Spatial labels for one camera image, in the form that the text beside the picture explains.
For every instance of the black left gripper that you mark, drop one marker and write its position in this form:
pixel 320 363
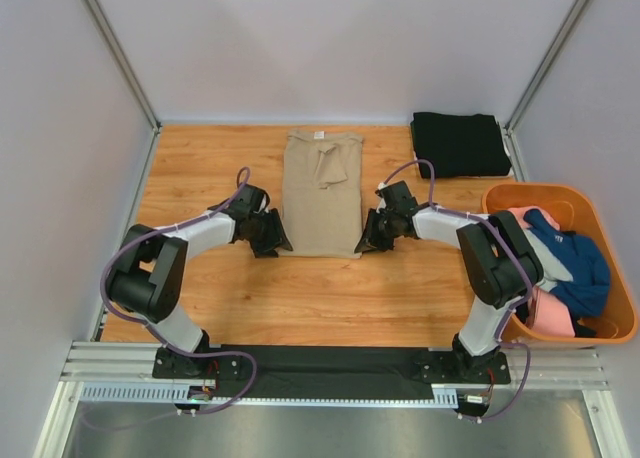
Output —
pixel 265 249

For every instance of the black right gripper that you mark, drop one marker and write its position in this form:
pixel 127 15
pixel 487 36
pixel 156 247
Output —
pixel 368 240

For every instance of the beige t shirt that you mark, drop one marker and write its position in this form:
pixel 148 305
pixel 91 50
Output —
pixel 321 193

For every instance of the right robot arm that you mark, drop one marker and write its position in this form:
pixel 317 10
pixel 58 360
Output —
pixel 501 265

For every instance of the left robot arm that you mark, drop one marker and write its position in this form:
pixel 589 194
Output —
pixel 142 282

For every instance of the folded black t shirt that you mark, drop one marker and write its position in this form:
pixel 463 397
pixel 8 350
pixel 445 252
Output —
pixel 460 145

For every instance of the grey printed garment in basket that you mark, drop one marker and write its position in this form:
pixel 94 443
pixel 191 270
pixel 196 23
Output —
pixel 554 271

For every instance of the pink garment in basket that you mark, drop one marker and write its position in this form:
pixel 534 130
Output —
pixel 540 299

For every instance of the orange plastic laundry basket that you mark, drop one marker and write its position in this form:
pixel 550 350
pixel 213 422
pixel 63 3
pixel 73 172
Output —
pixel 574 212

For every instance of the blue garment in basket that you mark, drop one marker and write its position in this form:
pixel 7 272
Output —
pixel 587 294

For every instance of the black garment in basket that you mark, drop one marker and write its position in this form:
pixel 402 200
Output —
pixel 556 323

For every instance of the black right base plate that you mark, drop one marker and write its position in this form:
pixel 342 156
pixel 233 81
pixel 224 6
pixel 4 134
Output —
pixel 452 367

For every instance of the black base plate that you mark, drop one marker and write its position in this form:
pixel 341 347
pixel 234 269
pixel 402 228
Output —
pixel 171 365
pixel 452 367

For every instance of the right aluminium corner post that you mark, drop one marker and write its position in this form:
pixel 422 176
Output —
pixel 565 31

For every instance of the aluminium corner post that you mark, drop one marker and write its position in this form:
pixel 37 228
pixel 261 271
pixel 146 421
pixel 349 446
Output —
pixel 565 31
pixel 107 32

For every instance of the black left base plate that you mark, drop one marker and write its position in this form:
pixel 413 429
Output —
pixel 171 365

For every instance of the aluminium frame rail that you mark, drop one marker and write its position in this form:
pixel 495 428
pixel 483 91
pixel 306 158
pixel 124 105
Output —
pixel 540 369

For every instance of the left aluminium corner post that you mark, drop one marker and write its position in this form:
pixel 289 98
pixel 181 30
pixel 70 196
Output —
pixel 107 32

